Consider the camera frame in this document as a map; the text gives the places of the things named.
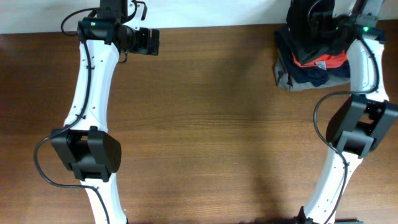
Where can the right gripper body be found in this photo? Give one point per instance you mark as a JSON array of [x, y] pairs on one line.
[[331, 24]]

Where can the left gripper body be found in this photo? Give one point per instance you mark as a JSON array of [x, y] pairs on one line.
[[142, 42]]

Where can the black polo shirt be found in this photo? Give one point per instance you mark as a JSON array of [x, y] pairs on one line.
[[297, 18]]

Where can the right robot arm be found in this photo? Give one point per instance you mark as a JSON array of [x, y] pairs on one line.
[[361, 123]]

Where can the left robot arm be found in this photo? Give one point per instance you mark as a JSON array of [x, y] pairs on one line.
[[84, 144]]

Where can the black shirt with white print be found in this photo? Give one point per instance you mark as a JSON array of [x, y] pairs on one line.
[[320, 51]]

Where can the red shirt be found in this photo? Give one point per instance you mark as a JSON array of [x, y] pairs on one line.
[[324, 61]]

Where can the navy blue shirt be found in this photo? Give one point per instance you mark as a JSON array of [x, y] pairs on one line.
[[284, 48]]

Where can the grey shirt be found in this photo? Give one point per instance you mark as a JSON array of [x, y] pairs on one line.
[[293, 78]]

